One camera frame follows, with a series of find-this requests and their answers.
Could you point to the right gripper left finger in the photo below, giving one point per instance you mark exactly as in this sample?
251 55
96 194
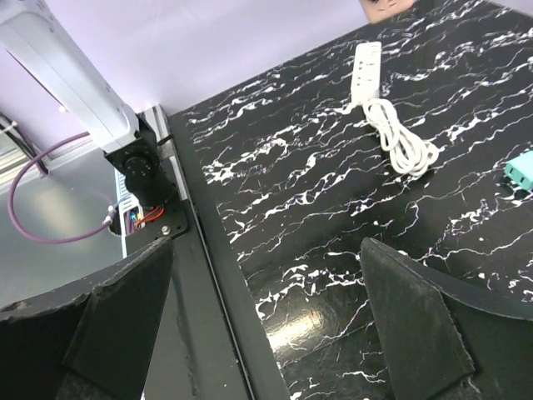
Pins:
92 338

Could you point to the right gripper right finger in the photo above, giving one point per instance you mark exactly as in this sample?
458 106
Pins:
443 338

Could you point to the beige cube adapter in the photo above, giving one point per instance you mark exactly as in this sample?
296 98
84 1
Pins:
380 10

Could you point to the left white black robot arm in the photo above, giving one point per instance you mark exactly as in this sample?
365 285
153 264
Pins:
33 36

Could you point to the blue plug adapter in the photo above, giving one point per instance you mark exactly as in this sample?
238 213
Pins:
519 170

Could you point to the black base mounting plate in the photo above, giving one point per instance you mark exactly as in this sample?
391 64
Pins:
204 349

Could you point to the black marbled table mat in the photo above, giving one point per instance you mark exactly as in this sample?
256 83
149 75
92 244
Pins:
298 180

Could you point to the white power strip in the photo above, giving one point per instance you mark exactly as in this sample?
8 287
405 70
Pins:
366 73

